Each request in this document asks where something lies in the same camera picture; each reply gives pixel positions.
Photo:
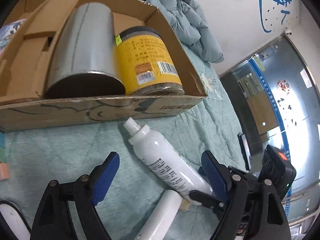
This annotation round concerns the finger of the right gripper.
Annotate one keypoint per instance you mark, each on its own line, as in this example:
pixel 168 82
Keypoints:
pixel 208 201

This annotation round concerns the pastel rubik cube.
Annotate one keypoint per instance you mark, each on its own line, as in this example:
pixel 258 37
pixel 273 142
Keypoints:
pixel 4 168

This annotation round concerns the glass door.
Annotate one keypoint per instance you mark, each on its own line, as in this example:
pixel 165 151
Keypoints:
pixel 277 104

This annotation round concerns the silver metal can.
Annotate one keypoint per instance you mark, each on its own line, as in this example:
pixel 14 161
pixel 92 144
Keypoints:
pixel 83 62

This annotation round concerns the colourful board game box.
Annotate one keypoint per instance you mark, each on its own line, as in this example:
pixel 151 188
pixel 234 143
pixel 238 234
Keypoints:
pixel 7 32

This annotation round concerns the white hair dryer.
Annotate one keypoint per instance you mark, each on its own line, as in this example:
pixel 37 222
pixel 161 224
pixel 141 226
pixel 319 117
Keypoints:
pixel 162 217

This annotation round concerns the white spray bottle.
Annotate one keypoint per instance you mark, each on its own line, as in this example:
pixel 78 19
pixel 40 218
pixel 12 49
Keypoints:
pixel 154 150

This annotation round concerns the light blue jacket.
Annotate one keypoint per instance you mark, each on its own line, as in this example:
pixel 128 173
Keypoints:
pixel 191 27

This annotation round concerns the yellow label glass jar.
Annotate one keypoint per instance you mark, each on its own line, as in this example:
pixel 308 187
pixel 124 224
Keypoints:
pixel 144 63

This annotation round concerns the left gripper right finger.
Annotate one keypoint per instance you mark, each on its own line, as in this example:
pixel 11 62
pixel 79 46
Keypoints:
pixel 229 189

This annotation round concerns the brown cardboard box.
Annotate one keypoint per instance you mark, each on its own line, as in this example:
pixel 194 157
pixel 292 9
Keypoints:
pixel 26 60

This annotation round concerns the white device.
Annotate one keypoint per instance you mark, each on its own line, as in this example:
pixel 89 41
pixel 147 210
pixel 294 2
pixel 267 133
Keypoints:
pixel 13 224

